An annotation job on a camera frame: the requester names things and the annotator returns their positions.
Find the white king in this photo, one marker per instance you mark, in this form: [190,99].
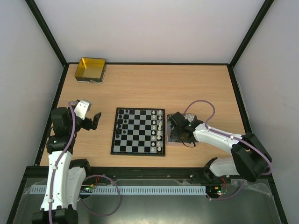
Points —
[160,125]

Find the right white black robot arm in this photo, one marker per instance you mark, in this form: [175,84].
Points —
[249,159]

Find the black king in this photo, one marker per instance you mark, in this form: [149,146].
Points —
[118,131]

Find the silver foil tray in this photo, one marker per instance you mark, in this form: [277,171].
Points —
[195,122]

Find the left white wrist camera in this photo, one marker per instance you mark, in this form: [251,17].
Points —
[81,108]

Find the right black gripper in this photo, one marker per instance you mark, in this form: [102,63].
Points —
[177,124]

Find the light blue slotted cable duct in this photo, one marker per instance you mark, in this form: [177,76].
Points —
[146,190]

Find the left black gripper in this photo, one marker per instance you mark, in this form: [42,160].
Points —
[94,125]

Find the black aluminium frame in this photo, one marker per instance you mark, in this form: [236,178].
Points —
[37,171]

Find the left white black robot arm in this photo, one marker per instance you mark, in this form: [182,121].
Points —
[65,175]

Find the yellow square tin box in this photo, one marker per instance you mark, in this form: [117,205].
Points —
[91,70]

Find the black and silver chessboard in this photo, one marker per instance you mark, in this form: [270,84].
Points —
[138,139]

